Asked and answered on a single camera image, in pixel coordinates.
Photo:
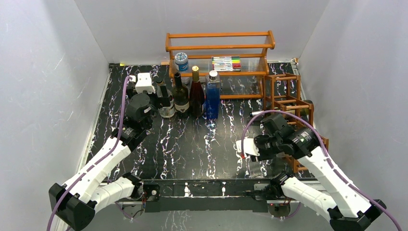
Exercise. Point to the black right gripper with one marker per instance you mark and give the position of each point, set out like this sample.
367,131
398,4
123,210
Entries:
257,141

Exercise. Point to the blue lidded jar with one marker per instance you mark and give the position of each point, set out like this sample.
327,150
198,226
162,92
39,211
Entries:
181,61

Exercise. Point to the gold foil wine bottle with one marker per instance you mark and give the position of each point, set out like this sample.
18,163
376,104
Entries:
197,98

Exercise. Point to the silver capped wine bottle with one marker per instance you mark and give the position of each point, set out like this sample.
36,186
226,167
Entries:
295,108

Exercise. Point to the wooden wine rack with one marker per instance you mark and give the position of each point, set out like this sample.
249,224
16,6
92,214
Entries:
285,88

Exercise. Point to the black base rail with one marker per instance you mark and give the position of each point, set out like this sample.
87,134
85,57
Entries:
208,195

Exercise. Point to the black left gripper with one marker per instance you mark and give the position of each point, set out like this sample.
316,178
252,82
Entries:
163,100

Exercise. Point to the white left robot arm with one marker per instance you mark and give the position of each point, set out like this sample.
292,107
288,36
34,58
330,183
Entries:
77,201

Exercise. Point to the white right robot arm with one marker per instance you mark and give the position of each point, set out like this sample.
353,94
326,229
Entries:
343,205

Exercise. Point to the dark green wine bottle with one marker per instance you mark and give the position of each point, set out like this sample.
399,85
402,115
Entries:
181,96

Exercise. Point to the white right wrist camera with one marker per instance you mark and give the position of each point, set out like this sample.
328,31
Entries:
247,147

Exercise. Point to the orange wooden shelf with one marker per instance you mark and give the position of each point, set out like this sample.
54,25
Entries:
251,47

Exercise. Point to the clear glass bottle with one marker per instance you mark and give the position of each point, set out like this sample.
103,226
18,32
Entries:
166,112

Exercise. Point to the marker pen set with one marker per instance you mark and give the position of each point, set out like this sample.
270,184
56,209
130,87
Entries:
227,64

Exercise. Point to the blue glass bottle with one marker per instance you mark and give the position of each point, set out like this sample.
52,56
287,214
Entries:
212,95

